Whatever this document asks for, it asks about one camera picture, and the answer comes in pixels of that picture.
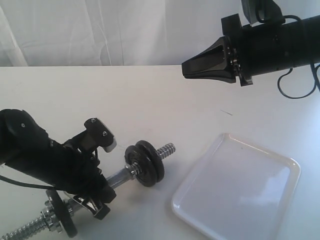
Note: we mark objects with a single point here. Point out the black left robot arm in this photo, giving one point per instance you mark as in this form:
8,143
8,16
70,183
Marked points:
25,146

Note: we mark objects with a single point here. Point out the chrome star collar nut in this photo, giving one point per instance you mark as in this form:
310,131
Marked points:
50,218

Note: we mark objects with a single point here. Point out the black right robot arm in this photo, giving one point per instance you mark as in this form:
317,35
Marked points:
305,40

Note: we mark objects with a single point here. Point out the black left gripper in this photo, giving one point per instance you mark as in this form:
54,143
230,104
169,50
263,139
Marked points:
76,171

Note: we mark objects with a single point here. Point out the white backdrop curtain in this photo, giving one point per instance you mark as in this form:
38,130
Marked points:
37,33

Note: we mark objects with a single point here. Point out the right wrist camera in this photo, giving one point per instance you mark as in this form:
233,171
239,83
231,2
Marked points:
262,11

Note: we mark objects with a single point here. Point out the chrome threaded dumbbell bar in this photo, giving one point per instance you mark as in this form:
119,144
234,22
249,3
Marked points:
124,175

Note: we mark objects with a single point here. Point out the black weight plate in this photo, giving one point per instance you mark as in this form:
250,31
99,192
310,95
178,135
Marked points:
156,160
141,165

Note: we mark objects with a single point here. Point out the white square plastic tray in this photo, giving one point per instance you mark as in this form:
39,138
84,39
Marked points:
237,190

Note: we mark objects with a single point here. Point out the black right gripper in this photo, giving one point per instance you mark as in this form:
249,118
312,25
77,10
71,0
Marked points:
256,50

